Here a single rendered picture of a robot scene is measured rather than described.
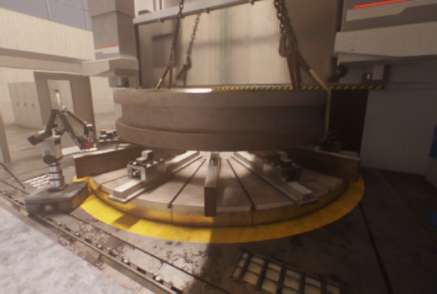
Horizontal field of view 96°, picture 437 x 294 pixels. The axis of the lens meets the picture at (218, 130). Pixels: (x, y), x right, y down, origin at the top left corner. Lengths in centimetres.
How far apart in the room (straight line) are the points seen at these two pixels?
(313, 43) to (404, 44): 228
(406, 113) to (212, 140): 428
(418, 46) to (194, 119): 311
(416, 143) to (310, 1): 387
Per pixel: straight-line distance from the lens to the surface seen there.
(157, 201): 289
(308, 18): 572
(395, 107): 570
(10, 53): 663
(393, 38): 371
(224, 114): 300
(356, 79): 457
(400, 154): 590
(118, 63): 640
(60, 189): 395
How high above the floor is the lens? 174
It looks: 11 degrees down
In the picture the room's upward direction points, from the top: straight up
